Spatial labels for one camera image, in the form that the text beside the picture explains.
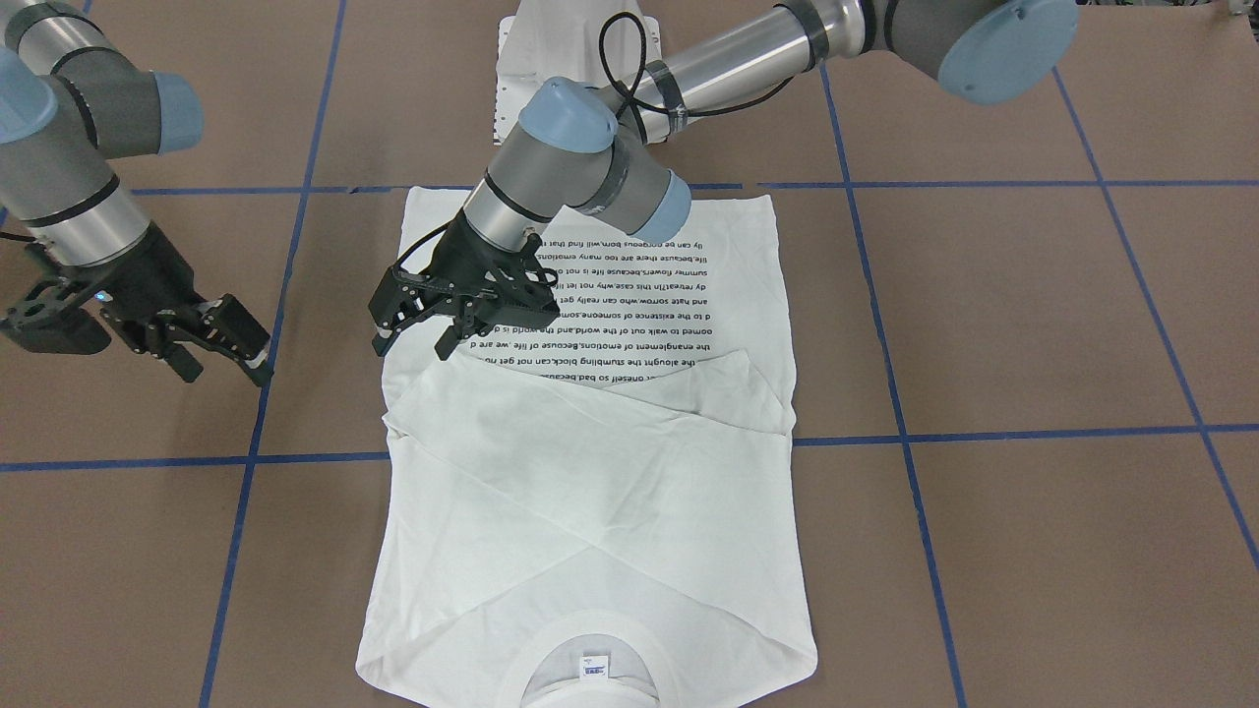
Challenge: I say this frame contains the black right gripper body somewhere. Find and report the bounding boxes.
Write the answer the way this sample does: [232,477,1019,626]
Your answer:
[3,226,210,357]

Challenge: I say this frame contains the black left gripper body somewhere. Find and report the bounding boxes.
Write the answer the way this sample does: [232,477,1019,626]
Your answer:
[370,213,562,338]

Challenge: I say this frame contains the white long-sleeve printed shirt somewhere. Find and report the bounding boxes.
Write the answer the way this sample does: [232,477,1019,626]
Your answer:
[355,197,818,707]

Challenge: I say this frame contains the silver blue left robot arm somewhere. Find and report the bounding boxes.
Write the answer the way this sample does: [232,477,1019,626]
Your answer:
[369,1,1080,360]

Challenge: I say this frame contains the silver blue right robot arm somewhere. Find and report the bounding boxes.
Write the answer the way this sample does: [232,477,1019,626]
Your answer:
[1,1,271,385]

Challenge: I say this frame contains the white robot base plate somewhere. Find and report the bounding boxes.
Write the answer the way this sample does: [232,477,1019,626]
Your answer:
[492,1,661,145]

